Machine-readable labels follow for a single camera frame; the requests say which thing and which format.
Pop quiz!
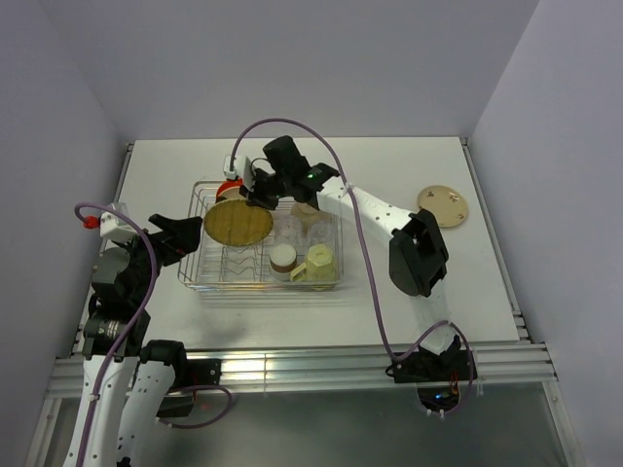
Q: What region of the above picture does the aluminium front rail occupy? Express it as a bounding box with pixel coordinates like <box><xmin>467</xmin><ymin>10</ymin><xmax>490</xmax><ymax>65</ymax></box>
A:
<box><xmin>47</xmin><ymin>340</ymin><xmax>559</xmax><ymax>398</ymax></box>

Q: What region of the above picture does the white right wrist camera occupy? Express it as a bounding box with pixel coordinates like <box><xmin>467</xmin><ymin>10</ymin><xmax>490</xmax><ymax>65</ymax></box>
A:
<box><xmin>223</xmin><ymin>155</ymin><xmax>255</xmax><ymax>192</ymax></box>

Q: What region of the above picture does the beige floral plate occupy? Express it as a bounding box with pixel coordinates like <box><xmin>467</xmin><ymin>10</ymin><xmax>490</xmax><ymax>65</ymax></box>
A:
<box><xmin>417</xmin><ymin>185</ymin><xmax>469</xmax><ymax>229</ymax></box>

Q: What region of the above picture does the orange plastic plate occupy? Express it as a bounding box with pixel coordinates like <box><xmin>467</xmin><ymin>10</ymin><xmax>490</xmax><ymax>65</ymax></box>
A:
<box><xmin>215</xmin><ymin>179</ymin><xmax>244</xmax><ymax>202</ymax></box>

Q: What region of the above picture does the metal tin cup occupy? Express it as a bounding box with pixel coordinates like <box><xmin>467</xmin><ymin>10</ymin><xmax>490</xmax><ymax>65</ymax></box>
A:
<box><xmin>269</xmin><ymin>243</ymin><xmax>298</xmax><ymax>281</ymax></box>

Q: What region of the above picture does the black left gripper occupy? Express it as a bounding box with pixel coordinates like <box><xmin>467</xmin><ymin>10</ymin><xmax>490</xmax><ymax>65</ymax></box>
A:
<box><xmin>112</xmin><ymin>213</ymin><xmax>201</xmax><ymax>305</ymax></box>

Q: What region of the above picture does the cream plate with writing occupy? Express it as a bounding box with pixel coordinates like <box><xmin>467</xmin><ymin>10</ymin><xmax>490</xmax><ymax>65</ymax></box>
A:
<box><xmin>215</xmin><ymin>186</ymin><xmax>245</xmax><ymax>203</ymax></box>

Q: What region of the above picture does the beige ceramic bowl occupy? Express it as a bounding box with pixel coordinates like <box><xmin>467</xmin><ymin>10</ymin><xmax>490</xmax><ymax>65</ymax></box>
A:
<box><xmin>290</xmin><ymin>202</ymin><xmax>323</xmax><ymax>232</ymax></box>

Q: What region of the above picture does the clear drinking glass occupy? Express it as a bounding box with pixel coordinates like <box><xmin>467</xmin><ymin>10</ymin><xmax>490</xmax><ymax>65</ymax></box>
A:
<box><xmin>308</xmin><ymin>221</ymin><xmax>335</xmax><ymax>249</ymax></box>
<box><xmin>275</xmin><ymin>215</ymin><xmax>304</xmax><ymax>248</ymax></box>

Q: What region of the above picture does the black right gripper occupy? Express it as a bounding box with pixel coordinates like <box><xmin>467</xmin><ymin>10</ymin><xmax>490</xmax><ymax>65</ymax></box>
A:
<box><xmin>238</xmin><ymin>166</ymin><xmax>290</xmax><ymax>212</ymax></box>

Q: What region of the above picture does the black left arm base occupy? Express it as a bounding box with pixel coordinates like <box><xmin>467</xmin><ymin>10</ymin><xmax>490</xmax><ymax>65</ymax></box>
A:
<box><xmin>157</xmin><ymin>359</ymin><xmax>222</xmax><ymax>419</ymax></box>

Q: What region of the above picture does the wire dish rack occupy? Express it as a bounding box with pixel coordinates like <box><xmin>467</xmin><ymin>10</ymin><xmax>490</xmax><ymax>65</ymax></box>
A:
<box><xmin>177</xmin><ymin>180</ymin><xmax>344</xmax><ymax>293</ymax></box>

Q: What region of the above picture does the pale green mug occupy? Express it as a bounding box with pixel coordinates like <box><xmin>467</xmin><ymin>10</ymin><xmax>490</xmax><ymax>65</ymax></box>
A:
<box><xmin>290</xmin><ymin>243</ymin><xmax>338</xmax><ymax>282</ymax></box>

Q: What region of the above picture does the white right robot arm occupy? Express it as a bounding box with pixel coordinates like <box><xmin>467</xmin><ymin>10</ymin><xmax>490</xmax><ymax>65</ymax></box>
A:
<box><xmin>227</xmin><ymin>136</ymin><xmax>460</xmax><ymax>379</ymax></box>

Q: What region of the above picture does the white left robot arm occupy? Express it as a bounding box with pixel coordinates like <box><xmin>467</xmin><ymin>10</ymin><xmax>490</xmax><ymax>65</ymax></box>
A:
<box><xmin>64</xmin><ymin>210</ymin><xmax>202</xmax><ymax>466</ymax></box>

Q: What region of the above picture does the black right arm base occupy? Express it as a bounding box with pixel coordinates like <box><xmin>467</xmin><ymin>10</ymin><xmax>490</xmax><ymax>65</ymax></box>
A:
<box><xmin>385</xmin><ymin>350</ymin><xmax>478</xmax><ymax>384</ymax></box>

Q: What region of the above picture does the yellow woven-pattern plate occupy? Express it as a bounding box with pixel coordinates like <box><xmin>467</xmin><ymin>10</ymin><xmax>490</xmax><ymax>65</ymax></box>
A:
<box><xmin>203</xmin><ymin>198</ymin><xmax>274</xmax><ymax>247</ymax></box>

